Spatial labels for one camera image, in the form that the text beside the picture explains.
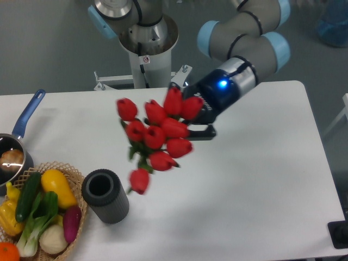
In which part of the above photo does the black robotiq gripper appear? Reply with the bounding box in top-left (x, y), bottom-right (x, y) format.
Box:
top-left (168, 69), bottom-right (241, 141)

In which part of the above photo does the red tulip bouquet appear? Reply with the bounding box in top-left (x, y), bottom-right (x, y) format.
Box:
top-left (116, 87), bottom-right (204, 195)

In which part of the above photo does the dark grey ribbed vase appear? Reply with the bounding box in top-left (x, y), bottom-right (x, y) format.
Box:
top-left (82, 169), bottom-right (129, 224)

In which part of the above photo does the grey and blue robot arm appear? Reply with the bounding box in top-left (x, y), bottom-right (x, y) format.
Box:
top-left (88, 1), bottom-right (290, 140)

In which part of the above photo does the woven wicker basket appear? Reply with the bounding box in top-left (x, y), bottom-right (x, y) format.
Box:
top-left (13, 161), bottom-right (88, 260)

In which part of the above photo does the yellow mango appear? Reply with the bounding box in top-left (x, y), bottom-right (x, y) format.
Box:
top-left (41, 169), bottom-right (78, 210)

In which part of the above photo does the purple eggplant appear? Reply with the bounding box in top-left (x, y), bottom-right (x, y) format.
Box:
top-left (63, 206), bottom-right (82, 243)

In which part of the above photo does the blue transparent container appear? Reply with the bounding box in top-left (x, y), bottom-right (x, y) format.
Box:
top-left (316, 0), bottom-right (347, 48)

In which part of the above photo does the green bok choy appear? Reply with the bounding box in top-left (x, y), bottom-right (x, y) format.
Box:
top-left (16, 191), bottom-right (58, 258)

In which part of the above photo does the green cucumber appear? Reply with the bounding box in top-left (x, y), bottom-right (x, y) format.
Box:
top-left (15, 172), bottom-right (41, 223)

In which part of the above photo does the bread roll in pan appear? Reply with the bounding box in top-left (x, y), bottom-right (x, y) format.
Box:
top-left (1, 149), bottom-right (24, 172)

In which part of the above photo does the white onion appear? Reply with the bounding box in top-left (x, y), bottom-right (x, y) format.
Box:
top-left (39, 225), bottom-right (68, 254)

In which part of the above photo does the black device at edge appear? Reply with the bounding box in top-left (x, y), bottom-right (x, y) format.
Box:
top-left (327, 221), bottom-right (347, 249)

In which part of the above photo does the yellow bell pepper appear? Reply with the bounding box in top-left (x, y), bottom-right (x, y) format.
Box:
top-left (1, 182), bottom-right (25, 237)

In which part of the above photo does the orange fruit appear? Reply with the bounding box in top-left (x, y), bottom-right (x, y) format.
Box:
top-left (1, 242), bottom-right (20, 261)

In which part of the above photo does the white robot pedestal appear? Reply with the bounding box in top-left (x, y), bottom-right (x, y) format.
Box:
top-left (95, 14), bottom-right (192, 90)

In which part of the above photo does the white chair frame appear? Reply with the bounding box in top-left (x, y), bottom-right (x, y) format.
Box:
top-left (322, 94), bottom-right (347, 140)

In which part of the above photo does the blue handled saucepan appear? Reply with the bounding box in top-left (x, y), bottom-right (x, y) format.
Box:
top-left (1, 89), bottom-right (46, 196)

